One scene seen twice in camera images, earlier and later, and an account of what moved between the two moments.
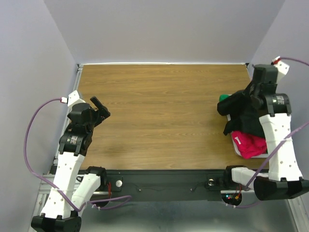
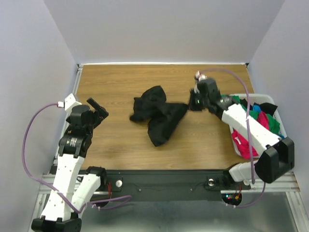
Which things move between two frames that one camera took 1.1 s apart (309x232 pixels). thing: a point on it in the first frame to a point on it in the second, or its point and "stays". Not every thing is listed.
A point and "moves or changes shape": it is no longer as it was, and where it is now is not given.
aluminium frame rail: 44,189 stays
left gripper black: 103,111 stays
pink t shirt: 249,146 stays
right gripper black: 247,90 to 193,101
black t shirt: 242,114 moves or changes shape
